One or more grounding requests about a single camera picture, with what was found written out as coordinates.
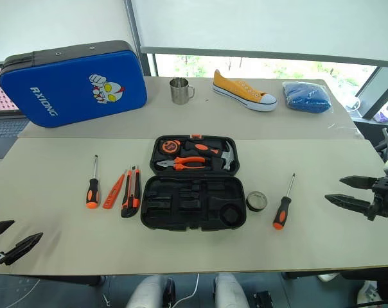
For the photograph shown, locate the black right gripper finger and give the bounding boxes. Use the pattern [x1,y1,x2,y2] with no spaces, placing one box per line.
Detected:
[339,175,376,190]
[324,194,373,216]

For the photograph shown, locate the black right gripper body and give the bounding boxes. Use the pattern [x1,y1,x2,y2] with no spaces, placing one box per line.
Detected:
[367,175,388,221]

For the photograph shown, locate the Phillips screwdriver orange black handle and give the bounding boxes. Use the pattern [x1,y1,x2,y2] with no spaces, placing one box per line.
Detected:
[272,173,296,230]

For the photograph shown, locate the orange voltage tester pen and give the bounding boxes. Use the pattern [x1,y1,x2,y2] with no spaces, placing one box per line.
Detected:
[102,169,128,210]

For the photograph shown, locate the orange black utility knife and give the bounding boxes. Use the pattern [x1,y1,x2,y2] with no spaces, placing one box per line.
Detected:
[121,165,141,219]

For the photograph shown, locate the black tool case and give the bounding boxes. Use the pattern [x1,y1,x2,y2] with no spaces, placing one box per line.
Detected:
[139,133,248,232]

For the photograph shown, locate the white shoe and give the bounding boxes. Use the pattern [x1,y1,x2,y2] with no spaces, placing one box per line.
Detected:
[356,280,380,305]

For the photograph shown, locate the open laptop with pink screen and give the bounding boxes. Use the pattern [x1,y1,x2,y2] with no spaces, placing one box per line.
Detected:
[0,62,30,161]

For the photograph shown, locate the blue cloth in plastic bag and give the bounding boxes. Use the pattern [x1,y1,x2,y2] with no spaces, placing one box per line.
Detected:
[282,80,331,114]

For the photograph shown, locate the black electrical tape roll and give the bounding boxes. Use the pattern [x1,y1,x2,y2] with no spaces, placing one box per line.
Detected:
[245,191,268,212]

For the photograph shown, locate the grey rounded robot leg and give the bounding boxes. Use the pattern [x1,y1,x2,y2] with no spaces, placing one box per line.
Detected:
[213,272,250,308]
[126,274,169,308]

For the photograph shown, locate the blue zippered case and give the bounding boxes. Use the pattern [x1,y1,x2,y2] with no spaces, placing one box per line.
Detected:
[0,40,148,128]

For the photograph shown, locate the yellow canvas sneaker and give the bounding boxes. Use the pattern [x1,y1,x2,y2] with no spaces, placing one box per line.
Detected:
[212,69,278,112]

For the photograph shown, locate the orange black tape measure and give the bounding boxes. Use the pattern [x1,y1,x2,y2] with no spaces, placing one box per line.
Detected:
[161,139,181,154]

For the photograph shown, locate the white roller blind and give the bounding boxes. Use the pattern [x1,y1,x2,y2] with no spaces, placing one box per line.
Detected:
[131,0,388,64]
[0,0,132,64]

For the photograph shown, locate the stainless steel mug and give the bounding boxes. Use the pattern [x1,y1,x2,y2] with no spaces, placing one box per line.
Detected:
[169,77,196,105]

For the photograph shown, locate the white thin charger cable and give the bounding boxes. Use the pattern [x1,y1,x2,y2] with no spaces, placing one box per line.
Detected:
[344,95,362,112]

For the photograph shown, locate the flat screwdriver orange black handle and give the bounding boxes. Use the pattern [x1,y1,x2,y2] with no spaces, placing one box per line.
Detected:
[85,155,101,210]

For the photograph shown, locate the claw hammer with black handle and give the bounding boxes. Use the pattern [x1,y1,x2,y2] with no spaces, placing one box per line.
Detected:
[184,139,235,171]

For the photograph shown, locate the orange handled pliers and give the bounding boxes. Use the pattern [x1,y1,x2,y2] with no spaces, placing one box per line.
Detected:
[155,156,211,171]

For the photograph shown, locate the white hanging cable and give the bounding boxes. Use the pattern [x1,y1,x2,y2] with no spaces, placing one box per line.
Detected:
[177,272,201,308]

